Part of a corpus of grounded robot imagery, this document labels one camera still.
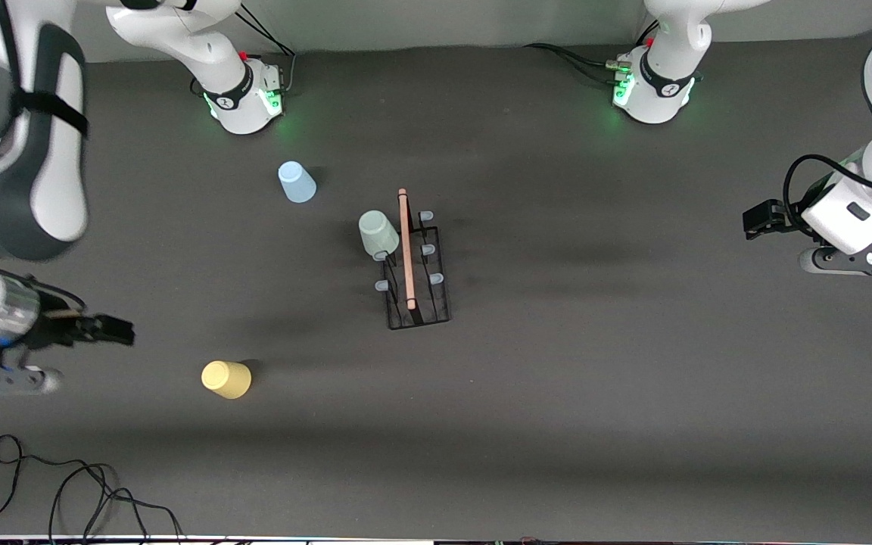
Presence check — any yellow plastic cup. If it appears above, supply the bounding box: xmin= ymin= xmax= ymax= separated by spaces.
xmin=201 ymin=360 xmax=252 ymax=400

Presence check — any light blue plastic cup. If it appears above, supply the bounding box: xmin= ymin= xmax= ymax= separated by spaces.
xmin=278 ymin=161 xmax=317 ymax=204

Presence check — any dark grey table mat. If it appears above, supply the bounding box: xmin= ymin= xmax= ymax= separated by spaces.
xmin=0 ymin=30 xmax=872 ymax=540

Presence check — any black right arm base cable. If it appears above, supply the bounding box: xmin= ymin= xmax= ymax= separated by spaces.
xmin=233 ymin=4 xmax=297 ymax=95

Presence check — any black left arm base cable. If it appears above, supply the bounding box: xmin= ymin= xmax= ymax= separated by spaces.
xmin=523 ymin=42 xmax=630 ymax=86

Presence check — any black arm base cable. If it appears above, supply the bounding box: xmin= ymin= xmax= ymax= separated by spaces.
xmin=523 ymin=42 xmax=630 ymax=86
xmin=233 ymin=4 xmax=297 ymax=95

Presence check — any black arm wrist cable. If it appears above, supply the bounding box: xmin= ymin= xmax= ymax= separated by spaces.
xmin=782 ymin=154 xmax=872 ymax=228
xmin=0 ymin=0 xmax=90 ymax=313

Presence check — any black right arm wrist cable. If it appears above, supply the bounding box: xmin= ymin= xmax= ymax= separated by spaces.
xmin=0 ymin=0 xmax=90 ymax=313

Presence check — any pale green plastic cup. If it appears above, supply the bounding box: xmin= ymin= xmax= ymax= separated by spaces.
xmin=358 ymin=210 xmax=400 ymax=259

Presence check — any black left arm wrist cable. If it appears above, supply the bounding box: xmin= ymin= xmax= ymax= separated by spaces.
xmin=782 ymin=154 xmax=872 ymax=228

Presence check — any black wire cup holder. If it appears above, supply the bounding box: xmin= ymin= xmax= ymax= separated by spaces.
xmin=369 ymin=188 xmax=452 ymax=331

